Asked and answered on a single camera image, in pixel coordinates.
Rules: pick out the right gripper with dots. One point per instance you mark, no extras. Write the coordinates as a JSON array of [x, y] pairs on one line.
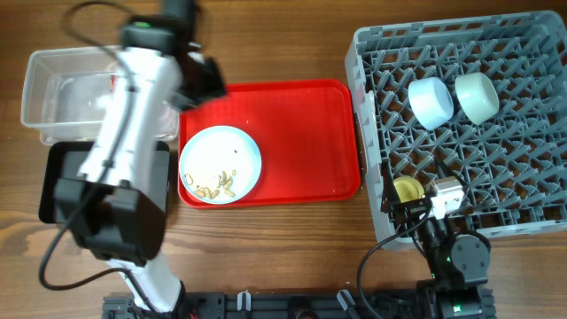
[[410, 208]]

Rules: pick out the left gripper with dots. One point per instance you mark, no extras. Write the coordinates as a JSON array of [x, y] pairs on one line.
[[185, 101]]

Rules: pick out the yellow cup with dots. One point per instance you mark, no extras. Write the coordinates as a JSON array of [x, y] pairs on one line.
[[408, 188]]

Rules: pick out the light blue bowl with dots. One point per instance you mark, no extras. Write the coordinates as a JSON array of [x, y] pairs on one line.
[[431, 102]]

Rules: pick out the light blue plate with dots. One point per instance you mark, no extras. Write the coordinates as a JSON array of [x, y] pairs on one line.
[[219, 148]]

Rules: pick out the green bowl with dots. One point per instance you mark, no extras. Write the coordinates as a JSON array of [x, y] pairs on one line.
[[477, 97]]

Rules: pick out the white plastic spoon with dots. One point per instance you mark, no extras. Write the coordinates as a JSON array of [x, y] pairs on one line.
[[370, 101]]

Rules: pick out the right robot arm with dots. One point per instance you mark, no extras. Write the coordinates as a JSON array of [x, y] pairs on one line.
[[458, 259]]

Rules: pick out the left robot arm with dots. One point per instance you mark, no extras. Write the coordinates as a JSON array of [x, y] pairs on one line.
[[107, 207]]

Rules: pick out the grey dishwasher rack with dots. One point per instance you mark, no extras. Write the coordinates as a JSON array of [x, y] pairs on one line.
[[514, 164]]

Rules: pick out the food scraps on plate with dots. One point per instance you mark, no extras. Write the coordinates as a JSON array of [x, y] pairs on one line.
[[211, 186]]

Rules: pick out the red serving tray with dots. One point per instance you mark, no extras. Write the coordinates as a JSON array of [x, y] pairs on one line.
[[305, 133]]

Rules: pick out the clear plastic bin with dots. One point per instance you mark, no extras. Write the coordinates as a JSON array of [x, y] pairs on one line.
[[68, 95]]

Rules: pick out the black tray bin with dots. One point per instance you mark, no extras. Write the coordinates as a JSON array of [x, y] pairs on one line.
[[65, 159]]

